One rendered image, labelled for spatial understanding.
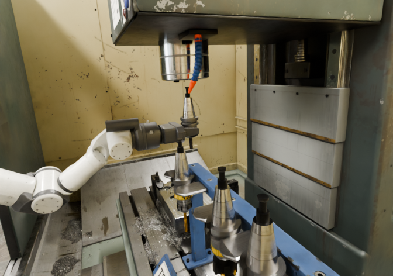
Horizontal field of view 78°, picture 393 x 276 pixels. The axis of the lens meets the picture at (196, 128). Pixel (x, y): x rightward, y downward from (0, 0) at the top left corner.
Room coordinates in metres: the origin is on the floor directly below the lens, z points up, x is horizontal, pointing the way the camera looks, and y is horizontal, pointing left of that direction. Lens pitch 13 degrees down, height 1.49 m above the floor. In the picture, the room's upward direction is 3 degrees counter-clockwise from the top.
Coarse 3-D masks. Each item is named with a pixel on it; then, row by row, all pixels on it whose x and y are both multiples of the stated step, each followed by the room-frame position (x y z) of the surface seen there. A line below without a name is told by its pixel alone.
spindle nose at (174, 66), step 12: (168, 48) 0.75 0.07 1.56; (180, 48) 0.74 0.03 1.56; (192, 48) 0.74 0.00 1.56; (204, 48) 0.77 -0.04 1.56; (168, 60) 0.75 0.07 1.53; (180, 60) 0.74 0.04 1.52; (192, 60) 0.74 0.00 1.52; (204, 60) 0.77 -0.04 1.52; (168, 72) 0.75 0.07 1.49; (180, 72) 0.74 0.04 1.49; (192, 72) 0.74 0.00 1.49; (204, 72) 0.76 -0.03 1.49
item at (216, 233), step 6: (210, 216) 0.40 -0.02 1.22; (210, 222) 0.39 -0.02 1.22; (240, 222) 0.38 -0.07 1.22; (210, 228) 0.39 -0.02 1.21; (216, 228) 0.37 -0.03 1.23; (228, 228) 0.37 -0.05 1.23; (234, 228) 0.36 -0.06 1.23; (240, 228) 0.37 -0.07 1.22; (216, 234) 0.36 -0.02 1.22; (222, 234) 0.36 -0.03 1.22; (228, 234) 0.36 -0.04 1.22; (234, 234) 0.36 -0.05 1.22; (216, 240) 0.36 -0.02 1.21
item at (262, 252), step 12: (252, 228) 0.28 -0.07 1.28; (264, 228) 0.27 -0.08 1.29; (252, 240) 0.28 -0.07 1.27; (264, 240) 0.27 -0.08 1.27; (252, 252) 0.28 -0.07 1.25; (264, 252) 0.27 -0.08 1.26; (276, 252) 0.28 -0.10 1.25; (252, 264) 0.27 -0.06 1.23; (264, 264) 0.27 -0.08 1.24; (276, 264) 0.27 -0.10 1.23
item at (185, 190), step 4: (188, 184) 0.56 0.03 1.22; (192, 184) 0.56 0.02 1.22; (196, 184) 0.56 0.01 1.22; (200, 184) 0.56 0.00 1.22; (180, 188) 0.54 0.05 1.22; (184, 188) 0.54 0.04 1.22; (188, 188) 0.54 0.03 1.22; (192, 188) 0.54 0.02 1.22; (196, 188) 0.53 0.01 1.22; (200, 188) 0.53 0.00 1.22; (204, 188) 0.53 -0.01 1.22; (176, 192) 0.53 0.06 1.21; (180, 192) 0.52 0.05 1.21; (184, 192) 0.52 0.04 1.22; (188, 192) 0.52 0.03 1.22; (192, 192) 0.52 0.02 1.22; (196, 192) 0.52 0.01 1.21; (200, 192) 0.52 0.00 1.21; (184, 196) 0.51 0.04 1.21
